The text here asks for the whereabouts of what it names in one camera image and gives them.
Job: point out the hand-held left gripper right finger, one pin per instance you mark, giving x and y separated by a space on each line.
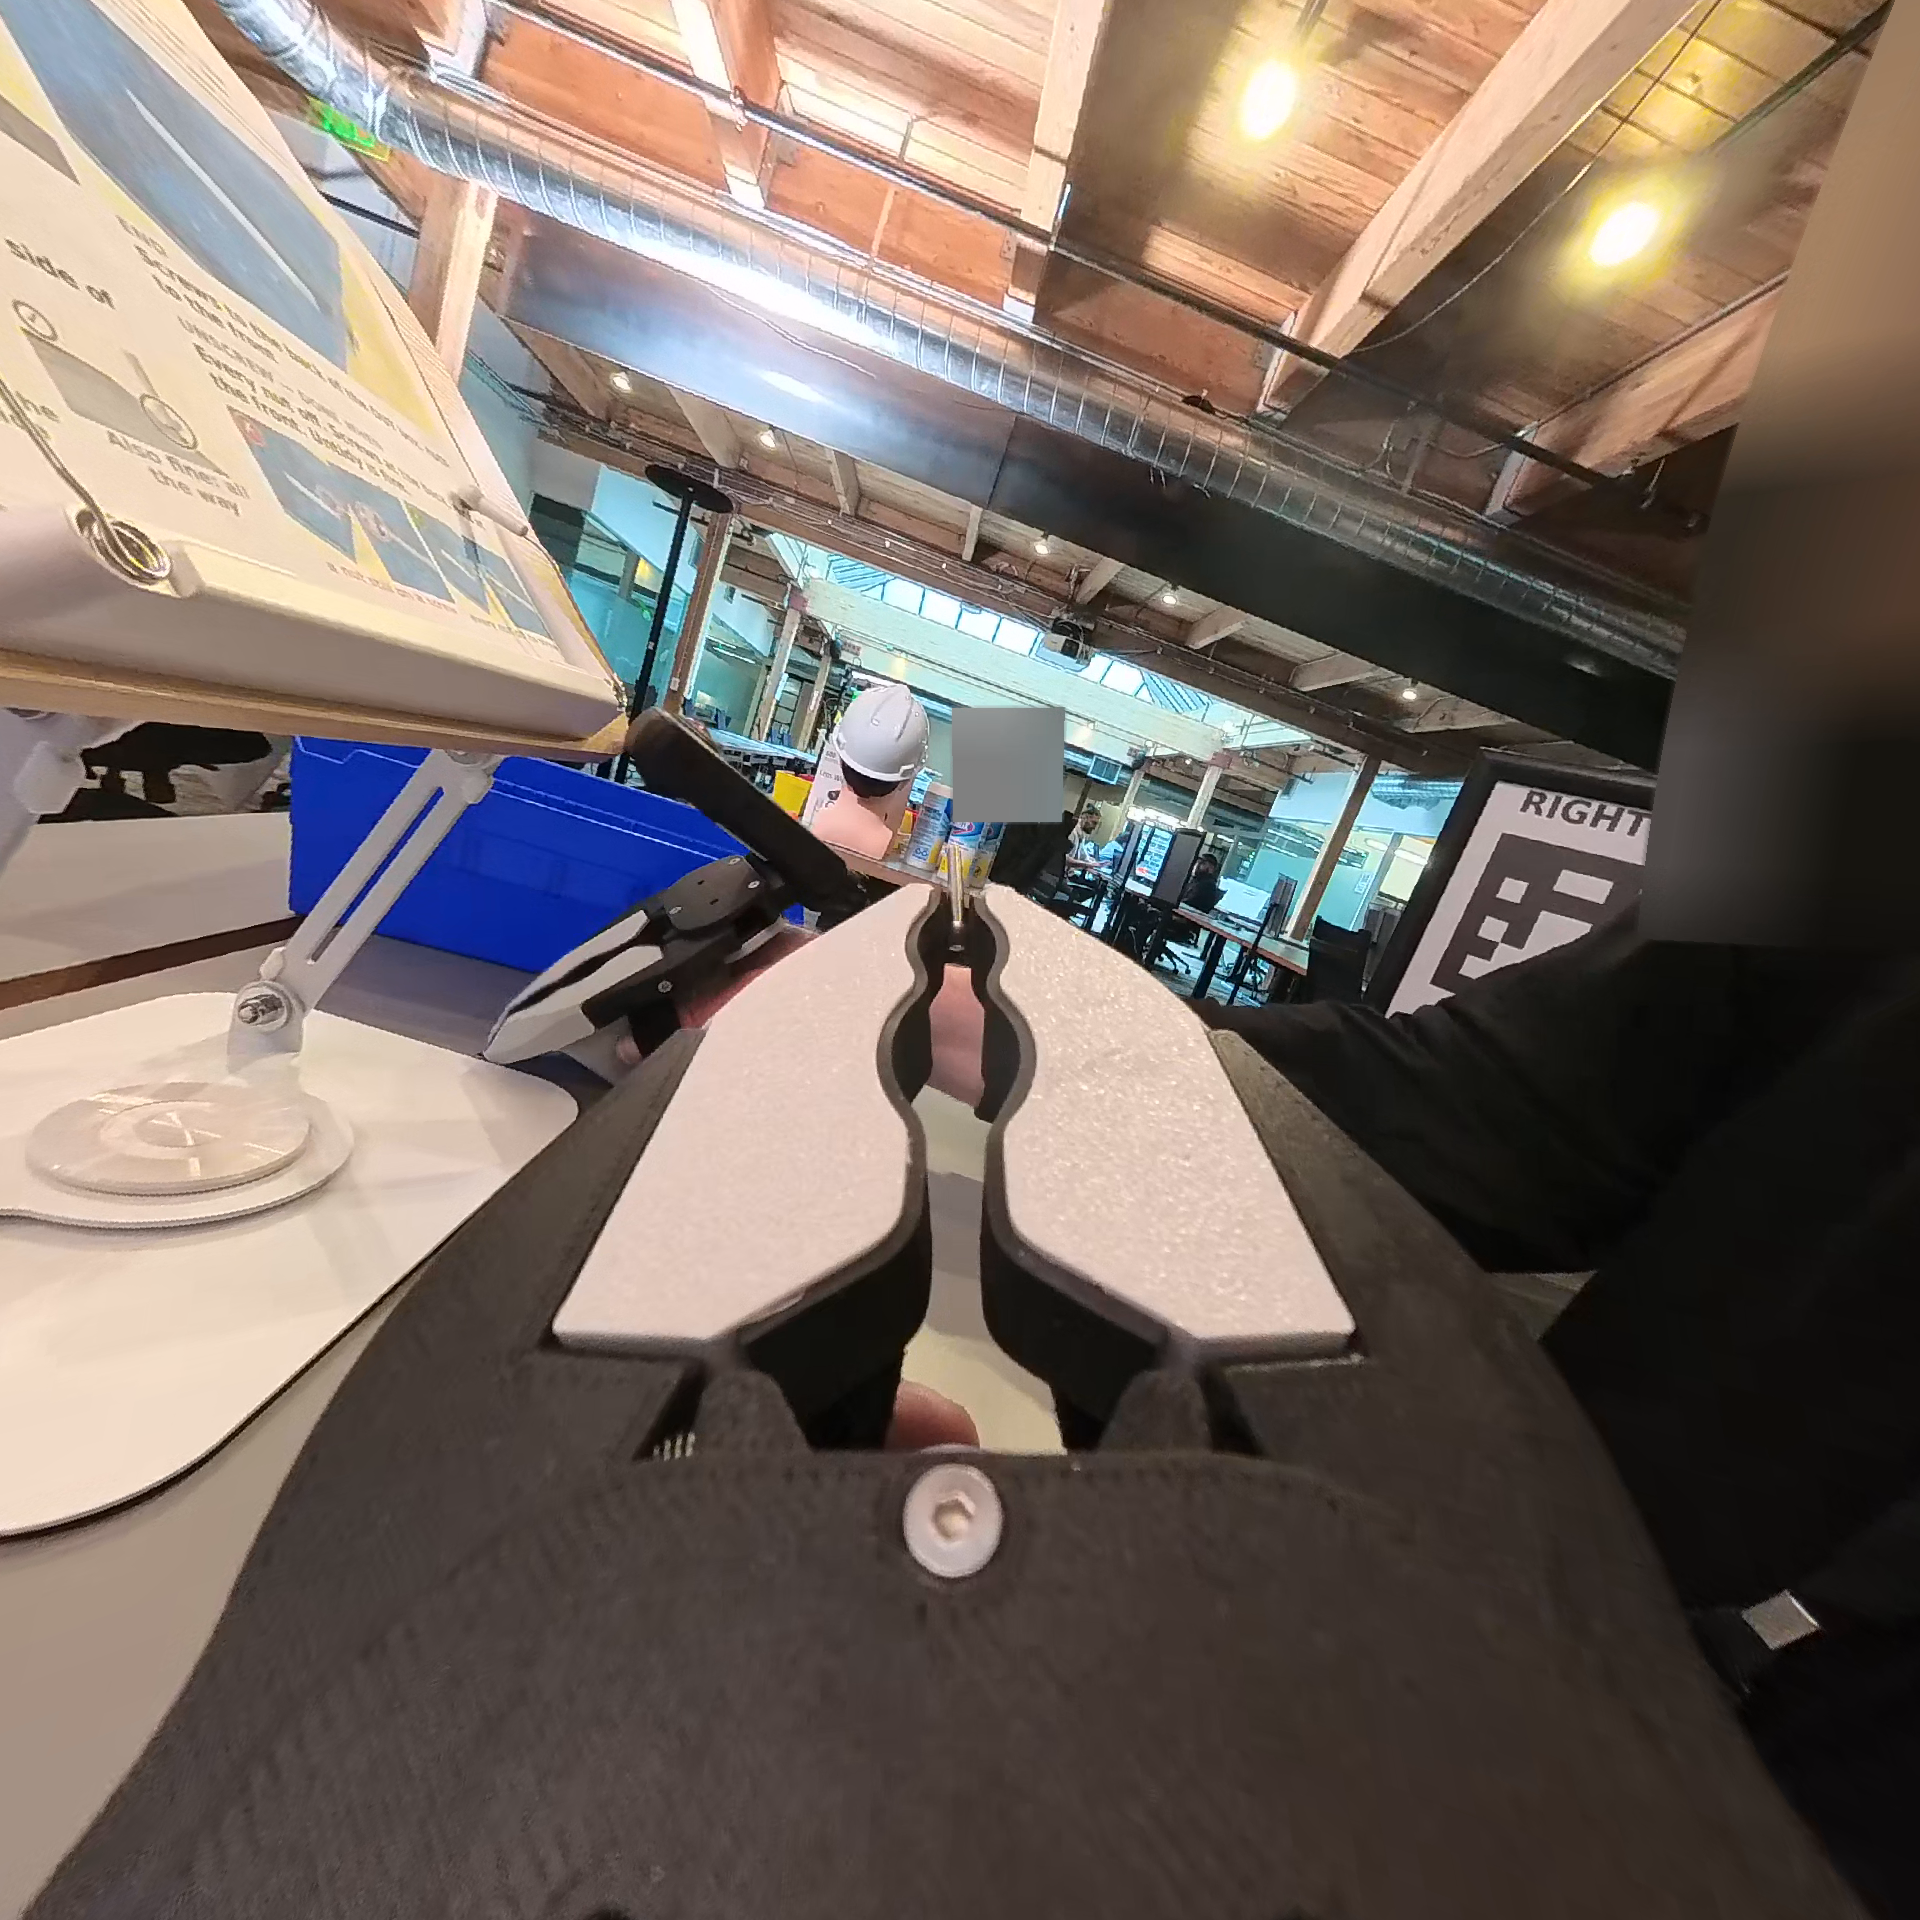
1156 1200

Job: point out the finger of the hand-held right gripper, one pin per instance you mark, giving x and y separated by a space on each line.
592 961
570 1020

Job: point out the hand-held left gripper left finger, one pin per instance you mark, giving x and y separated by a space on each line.
751 1185

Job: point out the long metal screw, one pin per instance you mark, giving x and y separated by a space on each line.
957 885

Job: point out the person's right forearm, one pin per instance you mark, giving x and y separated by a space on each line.
1501 1126

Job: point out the white desk mat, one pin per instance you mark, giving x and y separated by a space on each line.
225 1350

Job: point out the grey desk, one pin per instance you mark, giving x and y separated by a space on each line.
61 1664

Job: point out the person's right hand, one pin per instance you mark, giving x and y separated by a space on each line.
735 983

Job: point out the person's left hand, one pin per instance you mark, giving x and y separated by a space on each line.
930 1418

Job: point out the mannequin bust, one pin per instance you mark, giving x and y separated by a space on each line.
863 820

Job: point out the blue divided plastic bin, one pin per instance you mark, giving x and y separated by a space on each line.
494 855

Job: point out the white hard hat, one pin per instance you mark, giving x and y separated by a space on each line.
886 728

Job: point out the white wipes canister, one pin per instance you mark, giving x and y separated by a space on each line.
930 821

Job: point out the yellow label wipes canister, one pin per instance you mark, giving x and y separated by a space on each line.
980 855

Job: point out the row of office workstations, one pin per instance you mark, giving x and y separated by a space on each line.
1276 932

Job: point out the black round-top pole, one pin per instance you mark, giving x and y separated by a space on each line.
692 484

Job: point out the ceiling projector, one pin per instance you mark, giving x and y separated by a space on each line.
1071 641

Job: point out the white stand with wooden board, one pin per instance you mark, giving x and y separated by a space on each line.
166 1142

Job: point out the framed marker poster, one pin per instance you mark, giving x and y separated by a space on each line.
1545 901

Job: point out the person's black clothed torso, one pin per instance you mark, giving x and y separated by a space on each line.
1769 1425

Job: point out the printed instruction sheet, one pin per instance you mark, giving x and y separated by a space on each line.
196 346

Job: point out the green exit sign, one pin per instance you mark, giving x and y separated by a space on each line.
350 128

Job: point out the round ceiling lamp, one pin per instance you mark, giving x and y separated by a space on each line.
1268 100
1624 230

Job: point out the silver ventilation duct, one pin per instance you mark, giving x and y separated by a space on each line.
1049 394

